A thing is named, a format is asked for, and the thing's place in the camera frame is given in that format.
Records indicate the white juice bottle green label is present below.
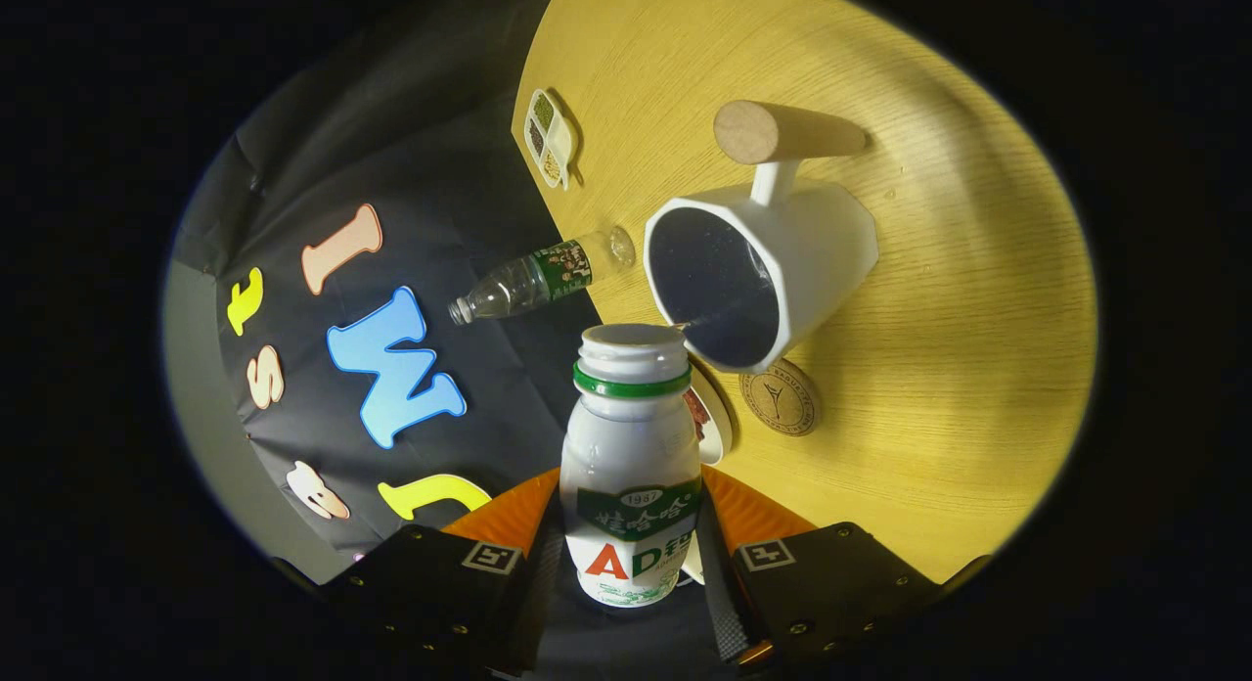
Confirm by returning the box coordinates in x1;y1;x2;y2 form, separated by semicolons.
559;322;705;609

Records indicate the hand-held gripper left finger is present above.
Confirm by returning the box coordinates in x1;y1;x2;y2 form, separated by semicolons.
323;466;568;674

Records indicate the white round plate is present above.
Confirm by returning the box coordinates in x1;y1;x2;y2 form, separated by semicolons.
683;363;735;586

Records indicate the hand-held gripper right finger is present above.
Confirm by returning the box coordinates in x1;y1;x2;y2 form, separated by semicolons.
696;464;948;674

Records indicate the white cup wooden handle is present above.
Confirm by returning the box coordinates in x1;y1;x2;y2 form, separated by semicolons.
643;100;879;374

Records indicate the wooden table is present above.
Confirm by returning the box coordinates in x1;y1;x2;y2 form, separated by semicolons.
511;0;1098;584

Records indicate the white divided condiment dish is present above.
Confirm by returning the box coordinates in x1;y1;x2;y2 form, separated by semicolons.
523;88;580;190

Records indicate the clear plastic water bottle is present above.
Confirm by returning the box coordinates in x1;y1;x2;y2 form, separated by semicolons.
448;225;638;327

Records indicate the round cork coaster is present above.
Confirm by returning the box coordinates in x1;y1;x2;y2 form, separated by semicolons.
738;358;821;437

